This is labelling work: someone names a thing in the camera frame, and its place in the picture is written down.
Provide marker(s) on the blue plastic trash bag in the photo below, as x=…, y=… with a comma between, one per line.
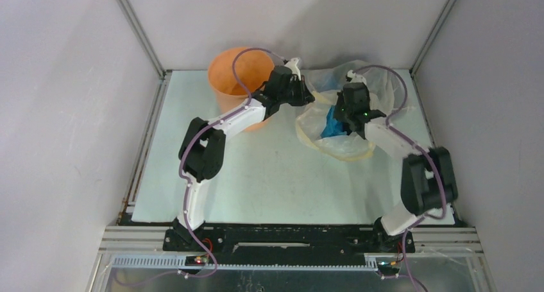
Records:
x=333, y=127

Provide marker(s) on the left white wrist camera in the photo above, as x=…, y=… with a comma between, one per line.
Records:
x=294, y=65

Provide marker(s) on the aluminium corner post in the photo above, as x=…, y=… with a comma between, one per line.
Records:
x=432, y=36
x=141, y=36

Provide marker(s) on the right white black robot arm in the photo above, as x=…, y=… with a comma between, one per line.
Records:
x=428, y=179

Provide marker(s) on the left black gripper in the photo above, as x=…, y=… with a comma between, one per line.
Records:
x=305, y=97

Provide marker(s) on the translucent white plastic bag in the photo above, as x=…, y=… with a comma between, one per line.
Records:
x=386, y=95

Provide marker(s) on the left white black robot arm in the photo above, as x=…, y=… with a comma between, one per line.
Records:
x=203, y=148

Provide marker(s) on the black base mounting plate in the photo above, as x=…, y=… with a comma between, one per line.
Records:
x=234, y=244

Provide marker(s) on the left aluminium corner post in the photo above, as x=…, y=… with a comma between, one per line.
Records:
x=141, y=36

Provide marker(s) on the left side aluminium rail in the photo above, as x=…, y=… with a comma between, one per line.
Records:
x=130, y=196

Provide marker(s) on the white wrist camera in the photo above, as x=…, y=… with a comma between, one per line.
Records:
x=352, y=77
x=294, y=65

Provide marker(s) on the right aluminium corner post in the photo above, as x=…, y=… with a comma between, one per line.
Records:
x=432, y=36

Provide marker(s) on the orange plastic trash bin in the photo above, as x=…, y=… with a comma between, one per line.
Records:
x=253, y=69

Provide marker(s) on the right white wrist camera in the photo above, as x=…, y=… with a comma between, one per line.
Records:
x=352, y=77

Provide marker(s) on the aluminium frame rail front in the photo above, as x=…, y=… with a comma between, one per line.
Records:
x=141, y=247

